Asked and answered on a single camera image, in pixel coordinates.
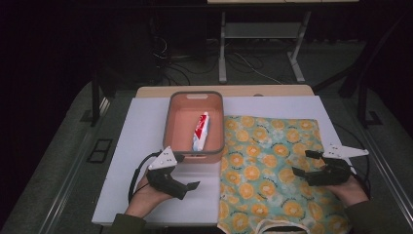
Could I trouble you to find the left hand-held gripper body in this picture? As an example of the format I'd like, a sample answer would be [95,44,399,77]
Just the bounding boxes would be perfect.
[145,145,190,201]

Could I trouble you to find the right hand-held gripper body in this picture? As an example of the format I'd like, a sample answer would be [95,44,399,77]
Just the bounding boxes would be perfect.
[305,143,370,187]

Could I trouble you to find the pink basket with grey rim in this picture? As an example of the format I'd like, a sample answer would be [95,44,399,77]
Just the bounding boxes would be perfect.
[162,91,226,165]

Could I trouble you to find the orange print cloth bag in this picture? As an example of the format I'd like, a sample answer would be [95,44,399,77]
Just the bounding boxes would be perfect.
[216,115,353,234]

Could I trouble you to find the red and white toothpaste tube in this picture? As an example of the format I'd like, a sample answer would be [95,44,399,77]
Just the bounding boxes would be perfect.
[191,111,210,153]

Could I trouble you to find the person's left hand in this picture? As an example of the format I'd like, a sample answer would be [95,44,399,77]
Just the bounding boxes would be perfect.
[125,174,173,219]

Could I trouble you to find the person's right hand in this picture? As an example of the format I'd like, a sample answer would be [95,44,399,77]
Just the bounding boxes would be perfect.
[324,175,370,209]

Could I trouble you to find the white board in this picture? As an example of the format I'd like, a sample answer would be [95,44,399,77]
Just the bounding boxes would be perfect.
[92,96,355,227]

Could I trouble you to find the wooden table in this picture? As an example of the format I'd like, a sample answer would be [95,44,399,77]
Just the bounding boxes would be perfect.
[134,85,316,98]

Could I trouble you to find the black metal stand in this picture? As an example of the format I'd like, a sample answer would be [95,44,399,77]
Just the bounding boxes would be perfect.
[81,62,119,128]
[312,9,413,130]

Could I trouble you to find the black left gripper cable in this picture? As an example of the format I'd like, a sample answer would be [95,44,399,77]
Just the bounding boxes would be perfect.
[128,150,163,205]

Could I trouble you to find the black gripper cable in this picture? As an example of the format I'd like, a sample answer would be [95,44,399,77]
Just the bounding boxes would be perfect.
[333,122,372,200]
[128,150,163,205]

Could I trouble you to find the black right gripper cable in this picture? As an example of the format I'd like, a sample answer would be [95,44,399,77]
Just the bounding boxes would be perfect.
[333,122,372,200]

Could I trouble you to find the metal floor rail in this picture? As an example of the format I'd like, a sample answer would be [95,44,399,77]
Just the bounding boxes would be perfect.
[38,97,112,234]
[358,128,413,228]

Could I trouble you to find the black floor outlet frame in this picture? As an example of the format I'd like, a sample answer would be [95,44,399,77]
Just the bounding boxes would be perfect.
[86,138,114,165]

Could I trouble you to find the cables on floor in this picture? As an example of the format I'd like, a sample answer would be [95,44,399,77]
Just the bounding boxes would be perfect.
[151,34,284,86]

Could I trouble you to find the grey metal desk frame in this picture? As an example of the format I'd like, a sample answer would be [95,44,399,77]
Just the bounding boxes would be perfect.
[217,11,313,84]

